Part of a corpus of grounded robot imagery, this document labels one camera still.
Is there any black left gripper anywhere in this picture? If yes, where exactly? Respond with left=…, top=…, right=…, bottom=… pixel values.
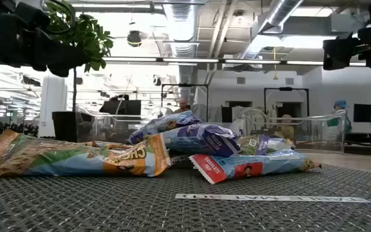
left=0, top=12, right=90, bottom=78

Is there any blue oatmeal raisin granola bar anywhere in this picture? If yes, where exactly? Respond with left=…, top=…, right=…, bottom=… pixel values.
left=128, top=110, right=204, bottom=145
left=162, top=123, right=242, bottom=158
left=236, top=134, right=270, bottom=156

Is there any red chocolate chip granola bar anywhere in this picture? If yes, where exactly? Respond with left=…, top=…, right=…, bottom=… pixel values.
left=188, top=149, right=323, bottom=185

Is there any green leafy indoor tree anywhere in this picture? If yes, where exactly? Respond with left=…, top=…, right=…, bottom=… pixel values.
left=45, top=0, right=115, bottom=113

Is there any white round column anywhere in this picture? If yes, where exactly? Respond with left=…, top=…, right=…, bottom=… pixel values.
left=38, top=75, right=68, bottom=139

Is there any person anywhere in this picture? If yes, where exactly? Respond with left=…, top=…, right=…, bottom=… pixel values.
left=109, top=93, right=130, bottom=102
left=275, top=114, right=296, bottom=141
left=326, top=99, right=353, bottom=133
left=174, top=98, right=192, bottom=114

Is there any black monitor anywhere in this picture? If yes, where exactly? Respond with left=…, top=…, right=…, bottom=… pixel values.
left=353, top=103, right=371, bottom=123
left=99, top=99, right=142, bottom=116

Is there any black square planter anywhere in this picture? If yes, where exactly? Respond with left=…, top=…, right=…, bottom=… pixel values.
left=52, top=111, right=78, bottom=143

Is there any black round ceiling pendant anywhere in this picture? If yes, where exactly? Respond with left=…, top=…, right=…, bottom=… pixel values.
left=126, top=30, right=142, bottom=48

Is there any large clear plastic bin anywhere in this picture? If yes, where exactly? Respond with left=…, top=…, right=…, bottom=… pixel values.
left=242, top=108, right=348, bottom=154
left=75, top=105, right=162, bottom=145

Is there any linear ceiling light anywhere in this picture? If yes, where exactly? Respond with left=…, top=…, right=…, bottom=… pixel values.
left=103, top=57, right=366, bottom=67

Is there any white printed mat label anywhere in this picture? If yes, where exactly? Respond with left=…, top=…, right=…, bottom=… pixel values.
left=175, top=193, right=371, bottom=204

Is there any grey woven table mat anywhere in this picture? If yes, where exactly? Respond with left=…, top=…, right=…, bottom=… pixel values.
left=0, top=151, right=371, bottom=232

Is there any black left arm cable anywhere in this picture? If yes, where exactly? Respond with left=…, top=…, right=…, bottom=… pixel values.
left=43, top=0, right=77, bottom=35

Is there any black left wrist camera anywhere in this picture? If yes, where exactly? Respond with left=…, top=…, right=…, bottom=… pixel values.
left=13, top=1, right=53, bottom=32

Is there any black metal frame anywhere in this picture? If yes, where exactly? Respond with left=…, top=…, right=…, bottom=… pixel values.
left=263, top=86, right=310, bottom=117

